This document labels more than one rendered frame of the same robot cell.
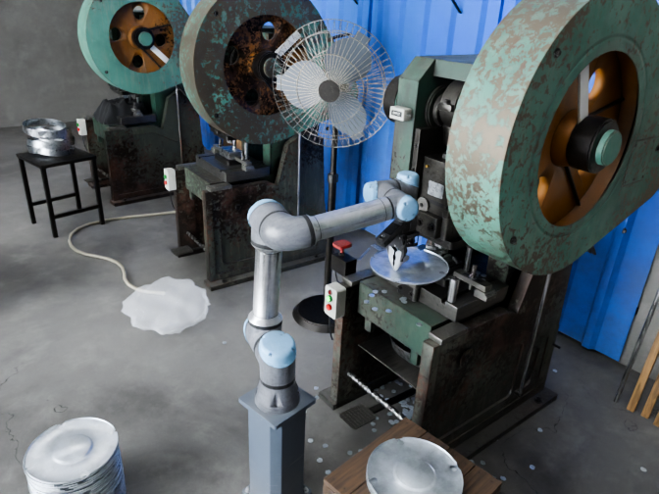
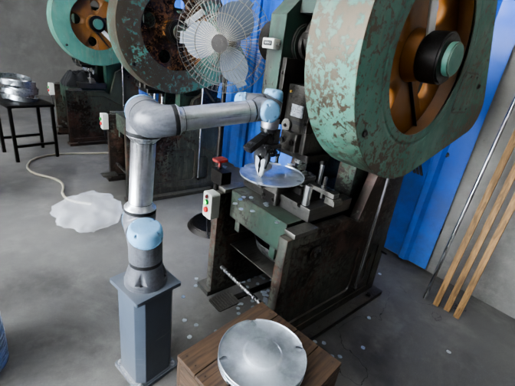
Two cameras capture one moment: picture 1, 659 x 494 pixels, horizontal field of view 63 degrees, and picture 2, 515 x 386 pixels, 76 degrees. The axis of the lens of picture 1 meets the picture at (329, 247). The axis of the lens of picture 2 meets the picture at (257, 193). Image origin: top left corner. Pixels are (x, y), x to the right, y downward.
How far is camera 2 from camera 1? 0.58 m
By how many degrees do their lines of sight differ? 4
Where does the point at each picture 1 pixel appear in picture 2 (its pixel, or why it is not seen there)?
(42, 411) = not seen: outside the picture
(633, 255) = (440, 189)
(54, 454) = not seen: outside the picture
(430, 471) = (277, 351)
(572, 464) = (394, 345)
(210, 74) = (129, 30)
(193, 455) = (80, 329)
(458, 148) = (318, 37)
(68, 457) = not seen: outside the picture
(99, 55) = (61, 31)
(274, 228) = (140, 112)
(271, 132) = (178, 85)
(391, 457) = (243, 336)
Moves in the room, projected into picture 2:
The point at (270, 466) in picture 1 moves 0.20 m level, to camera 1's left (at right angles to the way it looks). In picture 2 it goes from (135, 341) to (79, 337)
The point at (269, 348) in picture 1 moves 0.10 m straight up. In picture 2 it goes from (136, 231) to (135, 204)
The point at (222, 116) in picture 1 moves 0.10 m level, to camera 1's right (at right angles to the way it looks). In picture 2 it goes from (138, 65) to (153, 67)
